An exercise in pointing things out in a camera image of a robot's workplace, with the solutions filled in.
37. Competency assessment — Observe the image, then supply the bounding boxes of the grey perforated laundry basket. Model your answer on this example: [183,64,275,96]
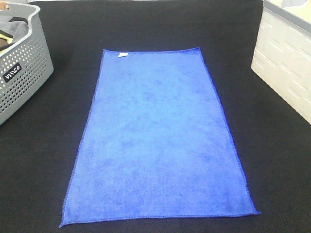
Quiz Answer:
[0,2,53,123]

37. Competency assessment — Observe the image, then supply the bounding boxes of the yellow-black cloth in basket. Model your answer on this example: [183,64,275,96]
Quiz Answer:
[0,31,14,52]

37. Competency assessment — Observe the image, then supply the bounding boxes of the white plastic storage box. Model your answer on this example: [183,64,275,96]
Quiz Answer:
[251,0,311,122]

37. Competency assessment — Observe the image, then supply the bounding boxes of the grey towel in basket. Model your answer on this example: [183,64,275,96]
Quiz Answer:
[0,21,28,41]

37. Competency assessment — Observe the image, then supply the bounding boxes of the blue microfiber towel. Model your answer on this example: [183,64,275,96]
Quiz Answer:
[60,48,258,226]

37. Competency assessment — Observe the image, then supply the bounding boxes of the black tablecloth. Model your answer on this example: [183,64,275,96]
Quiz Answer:
[0,0,311,233]

